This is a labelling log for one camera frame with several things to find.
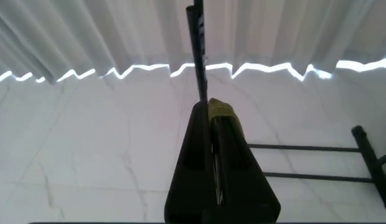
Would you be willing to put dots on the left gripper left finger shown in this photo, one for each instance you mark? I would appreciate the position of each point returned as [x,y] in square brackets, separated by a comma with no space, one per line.
[190,174]

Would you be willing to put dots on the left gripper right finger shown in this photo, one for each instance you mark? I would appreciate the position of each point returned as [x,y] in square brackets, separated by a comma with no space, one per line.
[242,186]

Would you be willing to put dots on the green printed shirt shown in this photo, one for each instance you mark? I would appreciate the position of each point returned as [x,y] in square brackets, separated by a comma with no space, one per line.
[219,107]

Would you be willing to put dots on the black clothes rack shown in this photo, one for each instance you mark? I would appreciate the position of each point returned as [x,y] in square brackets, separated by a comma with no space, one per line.
[197,46]

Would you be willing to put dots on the white curtain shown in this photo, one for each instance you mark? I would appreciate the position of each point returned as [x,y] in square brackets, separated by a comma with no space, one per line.
[118,31]

